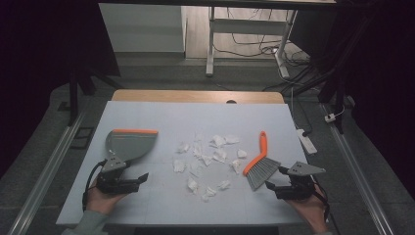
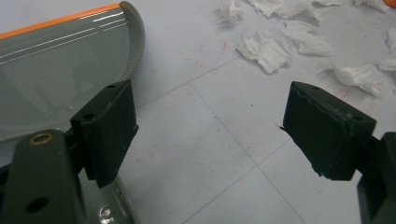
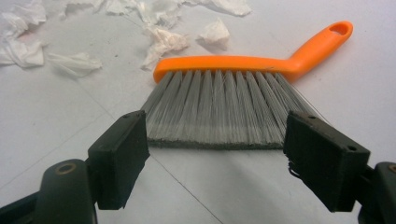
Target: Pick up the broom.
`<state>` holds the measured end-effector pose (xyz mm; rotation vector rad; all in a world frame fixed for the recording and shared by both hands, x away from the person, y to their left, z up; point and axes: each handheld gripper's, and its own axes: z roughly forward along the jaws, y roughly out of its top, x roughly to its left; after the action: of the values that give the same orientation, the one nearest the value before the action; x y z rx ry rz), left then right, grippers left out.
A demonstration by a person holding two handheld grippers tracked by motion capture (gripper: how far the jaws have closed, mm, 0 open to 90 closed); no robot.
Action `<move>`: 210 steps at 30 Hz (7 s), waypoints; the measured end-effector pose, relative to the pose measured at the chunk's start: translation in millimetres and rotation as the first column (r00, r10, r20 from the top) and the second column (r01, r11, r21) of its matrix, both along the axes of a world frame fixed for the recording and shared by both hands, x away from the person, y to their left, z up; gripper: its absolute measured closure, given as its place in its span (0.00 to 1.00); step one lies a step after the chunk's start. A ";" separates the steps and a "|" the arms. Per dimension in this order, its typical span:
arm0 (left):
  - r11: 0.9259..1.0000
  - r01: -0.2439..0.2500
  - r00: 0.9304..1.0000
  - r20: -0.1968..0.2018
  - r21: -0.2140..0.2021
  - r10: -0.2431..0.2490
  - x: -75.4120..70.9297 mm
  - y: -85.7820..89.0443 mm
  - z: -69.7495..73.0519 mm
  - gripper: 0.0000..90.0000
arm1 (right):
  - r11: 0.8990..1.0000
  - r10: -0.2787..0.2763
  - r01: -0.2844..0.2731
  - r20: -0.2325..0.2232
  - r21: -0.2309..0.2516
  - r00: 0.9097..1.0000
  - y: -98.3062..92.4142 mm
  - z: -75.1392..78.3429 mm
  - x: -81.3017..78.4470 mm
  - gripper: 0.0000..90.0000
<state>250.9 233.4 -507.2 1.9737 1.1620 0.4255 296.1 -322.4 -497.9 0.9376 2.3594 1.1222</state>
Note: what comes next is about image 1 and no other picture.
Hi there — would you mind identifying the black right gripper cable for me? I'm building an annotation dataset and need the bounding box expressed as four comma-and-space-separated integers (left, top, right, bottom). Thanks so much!
311, 177, 331, 228

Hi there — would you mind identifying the tangle of floor cables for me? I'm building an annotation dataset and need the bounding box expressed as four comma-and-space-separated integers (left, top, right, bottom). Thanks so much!
213, 8, 312, 93

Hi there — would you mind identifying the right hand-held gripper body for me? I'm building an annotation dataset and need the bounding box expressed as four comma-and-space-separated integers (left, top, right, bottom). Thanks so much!
275, 161, 327, 201

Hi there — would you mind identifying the person's left hand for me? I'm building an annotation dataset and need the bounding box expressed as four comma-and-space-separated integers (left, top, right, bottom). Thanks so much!
85, 185, 128, 216

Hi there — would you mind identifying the white power strip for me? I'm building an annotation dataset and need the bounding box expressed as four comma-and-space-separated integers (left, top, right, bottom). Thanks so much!
296, 128, 318, 155

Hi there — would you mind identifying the white board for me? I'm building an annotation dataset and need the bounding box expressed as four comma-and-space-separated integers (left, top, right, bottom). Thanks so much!
56, 100, 322, 227

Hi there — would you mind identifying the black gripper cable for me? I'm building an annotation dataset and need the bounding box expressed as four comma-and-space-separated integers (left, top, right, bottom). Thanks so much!
311, 177, 331, 228
81, 160, 107, 212

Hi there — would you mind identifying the grey dustpan with orange edge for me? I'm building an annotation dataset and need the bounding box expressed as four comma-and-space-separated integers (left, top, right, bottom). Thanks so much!
105, 128, 160, 165

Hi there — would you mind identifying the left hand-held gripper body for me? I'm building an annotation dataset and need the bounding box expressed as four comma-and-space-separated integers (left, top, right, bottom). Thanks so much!
96, 156, 131, 196

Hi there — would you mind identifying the black floor bracket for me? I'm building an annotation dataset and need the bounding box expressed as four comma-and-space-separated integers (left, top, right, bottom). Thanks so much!
70, 126, 96, 151

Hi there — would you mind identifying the wooden table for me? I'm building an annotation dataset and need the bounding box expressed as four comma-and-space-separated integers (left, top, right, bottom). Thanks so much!
112, 89, 286, 105

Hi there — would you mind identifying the white cabinet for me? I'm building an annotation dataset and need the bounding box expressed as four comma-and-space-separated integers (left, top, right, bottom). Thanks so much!
98, 3, 188, 54

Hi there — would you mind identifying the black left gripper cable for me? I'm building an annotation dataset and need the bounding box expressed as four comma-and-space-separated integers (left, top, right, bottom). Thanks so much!
81, 160, 107, 212

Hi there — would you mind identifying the dark curtain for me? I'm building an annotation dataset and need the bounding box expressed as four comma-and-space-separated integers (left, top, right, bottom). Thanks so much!
0, 0, 121, 179
290, 0, 415, 197

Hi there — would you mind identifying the aluminium rail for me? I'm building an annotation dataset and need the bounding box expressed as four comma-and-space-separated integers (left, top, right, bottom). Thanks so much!
321, 103, 395, 235
7, 110, 88, 235

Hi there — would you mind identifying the black metal stand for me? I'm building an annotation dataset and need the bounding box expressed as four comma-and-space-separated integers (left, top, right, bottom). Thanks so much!
287, 14, 375, 135
58, 63, 125, 127

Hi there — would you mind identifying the orange and grey hand brush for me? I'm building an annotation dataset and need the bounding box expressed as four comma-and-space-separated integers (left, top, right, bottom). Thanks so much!
242, 130, 282, 192

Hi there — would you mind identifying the person's right hand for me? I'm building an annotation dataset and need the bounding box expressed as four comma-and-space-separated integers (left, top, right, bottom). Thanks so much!
287, 191, 329, 234

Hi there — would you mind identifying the pile of white paper scraps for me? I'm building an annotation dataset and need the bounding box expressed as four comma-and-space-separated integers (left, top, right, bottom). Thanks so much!
171, 131, 248, 203

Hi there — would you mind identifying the white desk frame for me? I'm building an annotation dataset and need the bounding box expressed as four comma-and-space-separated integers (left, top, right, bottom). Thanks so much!
205, 6, 298, 79

